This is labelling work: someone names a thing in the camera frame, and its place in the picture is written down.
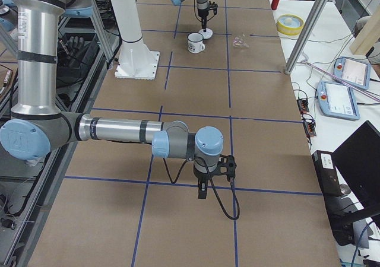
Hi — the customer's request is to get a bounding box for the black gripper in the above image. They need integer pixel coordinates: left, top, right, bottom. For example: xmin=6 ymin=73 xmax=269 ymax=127
xmin=198 ymin=176 xmax=208 ymax=199
xmin=198 ymin=10 xmax=208 ymax=31

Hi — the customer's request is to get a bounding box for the white cup lid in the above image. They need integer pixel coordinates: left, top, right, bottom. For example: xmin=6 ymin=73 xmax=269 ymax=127
xmin=198 ymin=28 xmax=213 ymax=40

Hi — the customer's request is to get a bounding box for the white enamel mug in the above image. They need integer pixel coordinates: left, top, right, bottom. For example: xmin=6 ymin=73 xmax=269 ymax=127
xmin=188 ymin=33 xmax=205 ymax=54

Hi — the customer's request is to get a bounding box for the yellow white bowl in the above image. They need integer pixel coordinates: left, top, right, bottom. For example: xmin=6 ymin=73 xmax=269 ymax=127
xmin=276 ymin=14 xmax=305 ymax=36

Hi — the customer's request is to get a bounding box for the near orange connector board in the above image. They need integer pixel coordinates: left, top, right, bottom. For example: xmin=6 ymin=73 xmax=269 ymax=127
xmin=303 ymin=119 xmax=316 ymax=138

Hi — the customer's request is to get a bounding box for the orange connector board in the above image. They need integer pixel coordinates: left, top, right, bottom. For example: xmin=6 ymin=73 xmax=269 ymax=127
xmin=296 ymin=98 xmax=309 ymax=114
xmin=303 ymin=119 xmax=316 ymax=138

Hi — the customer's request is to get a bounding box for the black box with label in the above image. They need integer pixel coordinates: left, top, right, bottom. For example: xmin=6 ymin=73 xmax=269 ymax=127
xmin=312 ymin=150 xmax=341 ymax=196

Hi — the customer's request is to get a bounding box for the far orange connector board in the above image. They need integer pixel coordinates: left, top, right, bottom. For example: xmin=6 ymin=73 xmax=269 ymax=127
xmin=296 ymin=98 xmax=309 ymax=114

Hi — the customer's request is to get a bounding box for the near blue teach pendant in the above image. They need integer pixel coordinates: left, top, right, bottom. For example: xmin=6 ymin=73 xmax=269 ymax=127
xmin=316 ymin=81 xmax=360 ymax=120

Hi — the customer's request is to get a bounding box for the blue teach pendant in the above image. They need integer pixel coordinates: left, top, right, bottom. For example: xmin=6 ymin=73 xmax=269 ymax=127
xmin=316 ymin=81 xmax=360 ymax=120
xmin=334 ymin=56 xmax=371 ymax=90

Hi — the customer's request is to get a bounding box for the black monitor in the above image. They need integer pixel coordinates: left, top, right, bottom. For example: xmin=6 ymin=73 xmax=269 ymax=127
xmin=332 ymin=120 xmax=379 ymax=205

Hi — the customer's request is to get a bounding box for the far blue teach pendant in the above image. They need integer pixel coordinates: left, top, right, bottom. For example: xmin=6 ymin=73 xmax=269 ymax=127
xmin=334 ymin=56 xmax=371 ymax=90

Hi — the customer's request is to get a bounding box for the wooden plank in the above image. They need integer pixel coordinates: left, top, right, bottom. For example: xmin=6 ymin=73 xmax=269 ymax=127
xmin=350 ymin=6 xmax=379 ymax=55

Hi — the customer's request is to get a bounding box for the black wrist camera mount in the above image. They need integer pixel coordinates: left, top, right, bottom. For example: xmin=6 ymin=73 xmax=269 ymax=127
xmin=208 ymin=1 xmax=218 ymax=15

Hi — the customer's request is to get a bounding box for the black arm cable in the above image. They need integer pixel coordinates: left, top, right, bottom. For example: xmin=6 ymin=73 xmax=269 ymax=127
xmin=162 ymin=157 xmax=240 ymax=221

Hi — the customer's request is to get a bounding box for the white camera pole base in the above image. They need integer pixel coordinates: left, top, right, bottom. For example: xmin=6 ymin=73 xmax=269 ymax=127
xmin=111 ymin=0 xmax=160 ymax=80

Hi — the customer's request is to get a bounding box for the grey aluminium post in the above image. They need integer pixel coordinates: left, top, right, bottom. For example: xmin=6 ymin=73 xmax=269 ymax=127
xmin=284 ymin=0 xmax=328 ymax=75

